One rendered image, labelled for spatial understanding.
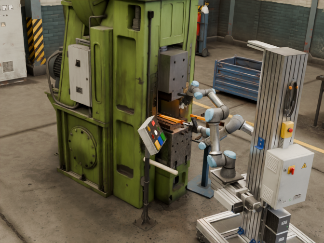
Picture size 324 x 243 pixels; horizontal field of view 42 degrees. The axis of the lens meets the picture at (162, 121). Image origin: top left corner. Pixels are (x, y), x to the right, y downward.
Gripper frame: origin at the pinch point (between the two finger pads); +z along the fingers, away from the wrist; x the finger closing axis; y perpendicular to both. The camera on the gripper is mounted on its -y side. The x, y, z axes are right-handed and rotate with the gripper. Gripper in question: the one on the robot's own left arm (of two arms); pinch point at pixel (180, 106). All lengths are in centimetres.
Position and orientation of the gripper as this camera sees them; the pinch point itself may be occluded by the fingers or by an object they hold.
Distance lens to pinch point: 434.2
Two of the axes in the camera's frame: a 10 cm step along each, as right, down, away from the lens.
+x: 6.5, -2.8, 7.1
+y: 6.6, 6.6, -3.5
